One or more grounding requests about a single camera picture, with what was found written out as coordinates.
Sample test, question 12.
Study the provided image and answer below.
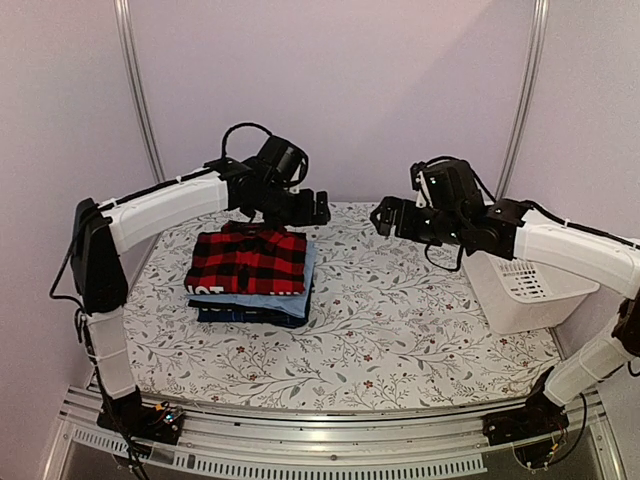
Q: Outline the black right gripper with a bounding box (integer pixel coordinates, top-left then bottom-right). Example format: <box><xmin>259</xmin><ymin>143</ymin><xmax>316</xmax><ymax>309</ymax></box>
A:
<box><xmin>372</xmin><ymin>196</ymin><xmax>466</xmax><ymax>246</ymax></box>

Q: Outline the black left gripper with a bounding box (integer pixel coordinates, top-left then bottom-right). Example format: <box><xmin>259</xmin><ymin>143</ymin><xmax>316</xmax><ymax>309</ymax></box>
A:
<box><xmin>249</xmin><ymin>183</ymin><xmax>331</xmax><ymax>231</ymax></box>

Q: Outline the red black plaid shirt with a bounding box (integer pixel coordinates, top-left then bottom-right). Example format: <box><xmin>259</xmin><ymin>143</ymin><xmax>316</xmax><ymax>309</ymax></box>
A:
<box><xmin>184</xmin><ymin>221</ymin><xmax>308</xmax><ymax>295</ymax></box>

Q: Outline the light blue shirt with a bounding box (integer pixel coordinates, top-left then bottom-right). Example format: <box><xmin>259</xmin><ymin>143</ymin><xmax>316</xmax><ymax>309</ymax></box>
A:
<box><xmin>186</xmin><ymin>241</ymin><xmax>317</xmax><ymax>318</ymax></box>

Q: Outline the dark navy shirt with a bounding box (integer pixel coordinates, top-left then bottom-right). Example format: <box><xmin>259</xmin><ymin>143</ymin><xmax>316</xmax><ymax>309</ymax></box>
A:
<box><xmin>188</xmin><ymin>296</ymin><xmax>311</xmax><ymax>329</ymax></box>

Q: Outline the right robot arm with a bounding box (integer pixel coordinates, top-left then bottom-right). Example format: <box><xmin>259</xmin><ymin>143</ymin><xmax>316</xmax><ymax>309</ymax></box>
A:
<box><xmin>370</xmin><ymin>156</ymin><xmax>639</xmax><ymax>436</ymax></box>

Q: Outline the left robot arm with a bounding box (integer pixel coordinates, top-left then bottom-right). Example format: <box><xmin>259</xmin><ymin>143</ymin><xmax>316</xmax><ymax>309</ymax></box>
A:
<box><xmin>63</xmin><ymin>135</ymin><xmax>330</xmax><ymax>434</ymax></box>

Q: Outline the floral patterned table mat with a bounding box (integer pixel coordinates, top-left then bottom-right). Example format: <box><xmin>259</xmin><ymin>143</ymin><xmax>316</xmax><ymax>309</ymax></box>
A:
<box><xmin>123</xmin><ymin>203</ymin><xmax>560</xmax><ymax>411</ymax></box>

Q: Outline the white plastic basket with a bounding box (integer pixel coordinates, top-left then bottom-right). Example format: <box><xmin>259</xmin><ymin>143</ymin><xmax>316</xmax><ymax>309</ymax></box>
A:
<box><xmin>462</xmin><ymin>252</ymin><xmax>600</xmax><ymax>334</ymax></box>

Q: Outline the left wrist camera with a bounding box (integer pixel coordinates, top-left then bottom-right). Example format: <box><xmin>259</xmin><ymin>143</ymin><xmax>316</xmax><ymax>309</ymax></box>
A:
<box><xmin>287</xmin><ymin>158</ymin><xmax>309</xmax><ymax>193</ymax></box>

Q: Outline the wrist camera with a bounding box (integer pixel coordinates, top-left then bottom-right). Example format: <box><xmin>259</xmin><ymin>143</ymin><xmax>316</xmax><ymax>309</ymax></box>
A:
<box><xmin>287</xmin><ymin>158</ymin><xmax>309</xmax><ymax>193</ymax></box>
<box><xmin>410</xmin><ymin>161</ymin><xmax>430</xmax><ymax>208</ymax></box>

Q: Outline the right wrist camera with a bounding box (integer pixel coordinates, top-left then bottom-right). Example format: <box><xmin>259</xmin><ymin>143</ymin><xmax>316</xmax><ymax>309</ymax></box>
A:
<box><xmin>410</xmin><ymin>161</ymin><xmax>430</xmax><ymax>208</ymax></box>

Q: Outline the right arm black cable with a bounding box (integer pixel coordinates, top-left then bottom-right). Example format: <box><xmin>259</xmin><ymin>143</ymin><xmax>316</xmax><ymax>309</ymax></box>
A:
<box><xmin>423</xmin><ymin>239</ymin><xmax>464</xmax><ymax>274</ymax></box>

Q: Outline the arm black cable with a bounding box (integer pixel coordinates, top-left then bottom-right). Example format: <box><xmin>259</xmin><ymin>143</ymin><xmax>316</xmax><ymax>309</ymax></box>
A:
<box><xmin>423</xmin><ymin>239</ymin><xmax>464</xmax><ymax>274</ymax></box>
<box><xmin>220</xmin><ymin>122</ymin><xmax>275</xmax><ymax>161</ymax></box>

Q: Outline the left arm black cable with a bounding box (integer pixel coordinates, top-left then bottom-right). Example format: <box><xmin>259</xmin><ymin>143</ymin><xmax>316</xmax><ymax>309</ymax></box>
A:
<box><xmin>220</xmin><ymin>122</ymin><xmax>275</xmax><ymax>161</ymax></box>

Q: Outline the aluminium front rail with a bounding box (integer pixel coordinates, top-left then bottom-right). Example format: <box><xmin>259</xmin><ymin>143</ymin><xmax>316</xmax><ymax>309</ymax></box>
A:
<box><xmin>44</xmin><ymin>387</ymin><xmax>630</xmax><ymax>479</ymax></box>

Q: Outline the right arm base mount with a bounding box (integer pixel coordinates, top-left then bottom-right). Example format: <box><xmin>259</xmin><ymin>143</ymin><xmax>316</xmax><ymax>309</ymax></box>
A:
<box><xmin>482</xmin><ymin>400</ymin><xmax>569</xmax><ymax>446</ymax></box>

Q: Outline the right aluminium frame post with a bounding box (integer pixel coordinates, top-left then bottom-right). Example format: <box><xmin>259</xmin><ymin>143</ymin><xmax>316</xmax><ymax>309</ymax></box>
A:
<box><xmin>495</xmin><ymin>0</ymin><xmax>550</xmax><ymax>198</ymax></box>

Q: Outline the aluminium frame post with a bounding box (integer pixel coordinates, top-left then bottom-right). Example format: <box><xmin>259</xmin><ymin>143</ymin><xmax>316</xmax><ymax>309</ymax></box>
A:
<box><xmin>113</xmin><ymin>0</ymin><xmax>166</xmax><ymax>183</ymax></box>
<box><xmin>495</xmin><ymin>0</ymin><xmax>550</xmax><ymax>198</ymax></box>

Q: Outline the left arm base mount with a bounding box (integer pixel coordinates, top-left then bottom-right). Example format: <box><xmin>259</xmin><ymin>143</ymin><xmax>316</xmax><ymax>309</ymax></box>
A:
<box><xmin>97</xmin><ymin>396</ymin><xmax>185</xmax><ymax>445</ymax></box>

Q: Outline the left aluminium frame post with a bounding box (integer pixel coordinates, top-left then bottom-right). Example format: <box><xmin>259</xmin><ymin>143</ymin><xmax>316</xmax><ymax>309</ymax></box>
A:
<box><xmin>113</xmin><ymin>0</ymin><xmax>166</xmax><ymax>183</ymax></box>

